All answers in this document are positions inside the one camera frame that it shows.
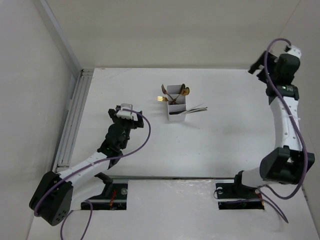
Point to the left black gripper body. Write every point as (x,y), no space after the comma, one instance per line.
(127,125)

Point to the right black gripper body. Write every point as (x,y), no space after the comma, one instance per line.
(261,74)

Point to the gold fork green handle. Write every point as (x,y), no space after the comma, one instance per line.
(164,99)

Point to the dark grey chopstick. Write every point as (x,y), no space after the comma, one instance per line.
(197,110)
(178,113)

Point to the gold spoon green handle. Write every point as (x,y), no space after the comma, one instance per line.
(186,91)

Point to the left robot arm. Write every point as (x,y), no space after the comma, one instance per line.
(59,193)

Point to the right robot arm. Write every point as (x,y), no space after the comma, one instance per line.
(285,164)

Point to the white three-compartment utensil holder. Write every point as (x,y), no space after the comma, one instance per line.
(180,104)

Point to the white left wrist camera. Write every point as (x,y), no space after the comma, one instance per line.
(124,111)

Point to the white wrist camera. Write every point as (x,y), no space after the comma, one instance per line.
(124,111)
(294,51)

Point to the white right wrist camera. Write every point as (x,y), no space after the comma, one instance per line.
(294,51)

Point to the aluminium frame rail left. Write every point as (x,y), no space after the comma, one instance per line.
(75,108)

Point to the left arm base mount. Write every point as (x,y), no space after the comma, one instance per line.
(104,193)

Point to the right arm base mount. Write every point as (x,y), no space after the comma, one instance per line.
(231,196)

